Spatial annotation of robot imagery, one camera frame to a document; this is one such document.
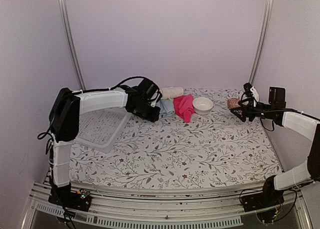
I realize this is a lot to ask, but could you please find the light blue towel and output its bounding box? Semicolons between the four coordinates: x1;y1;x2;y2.
157;99;175;117

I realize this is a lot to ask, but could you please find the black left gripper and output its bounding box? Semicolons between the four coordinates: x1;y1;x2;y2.
132;100;161;122

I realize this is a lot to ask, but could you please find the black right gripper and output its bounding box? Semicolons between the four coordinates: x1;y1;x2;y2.
231;98;275;122

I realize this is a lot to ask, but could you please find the aluminium frame post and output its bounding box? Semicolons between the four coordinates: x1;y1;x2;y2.
58;0;86;90
249;0;274;85

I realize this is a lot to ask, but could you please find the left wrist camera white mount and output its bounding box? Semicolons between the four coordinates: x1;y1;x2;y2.
147;88;162;108

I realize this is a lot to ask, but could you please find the white plastic basket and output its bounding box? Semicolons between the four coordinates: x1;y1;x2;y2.
75;107;131;153

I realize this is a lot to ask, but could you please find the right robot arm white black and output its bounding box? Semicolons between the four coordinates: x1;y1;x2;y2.
227;83;320;212

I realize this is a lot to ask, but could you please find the left aluminium frame post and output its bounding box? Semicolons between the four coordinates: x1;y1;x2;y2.
58;0;86;90

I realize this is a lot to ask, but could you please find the right aluminium frame post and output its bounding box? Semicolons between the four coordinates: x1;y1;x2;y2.
249;0;274;85

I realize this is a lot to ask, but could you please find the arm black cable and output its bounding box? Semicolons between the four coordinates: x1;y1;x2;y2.
258;108;283;132
109;75;148;91

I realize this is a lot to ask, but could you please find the aluminium front rail base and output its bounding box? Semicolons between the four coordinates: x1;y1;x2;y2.
21;181;313;229

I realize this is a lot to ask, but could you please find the cream rolled towel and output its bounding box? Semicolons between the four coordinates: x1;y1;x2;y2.
160;87;184;101

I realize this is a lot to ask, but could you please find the red white patterned ball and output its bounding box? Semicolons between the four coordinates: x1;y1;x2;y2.
227;98;241;109

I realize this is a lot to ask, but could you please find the floral patterned table mat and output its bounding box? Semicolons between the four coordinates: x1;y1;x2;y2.
69;88;282;190

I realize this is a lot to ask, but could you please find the white ceramic bowl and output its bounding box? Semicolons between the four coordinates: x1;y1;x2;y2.
192;97;214;115

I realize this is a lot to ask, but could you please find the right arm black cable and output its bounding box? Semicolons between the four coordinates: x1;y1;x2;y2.
258;108;283;132

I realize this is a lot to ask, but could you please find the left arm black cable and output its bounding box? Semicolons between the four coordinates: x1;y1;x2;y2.
109;75;148;91

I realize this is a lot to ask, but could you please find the pink towel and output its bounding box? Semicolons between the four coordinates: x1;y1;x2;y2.
173;94;195;123

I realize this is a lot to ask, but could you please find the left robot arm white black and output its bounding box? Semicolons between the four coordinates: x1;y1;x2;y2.
37;76;162;212

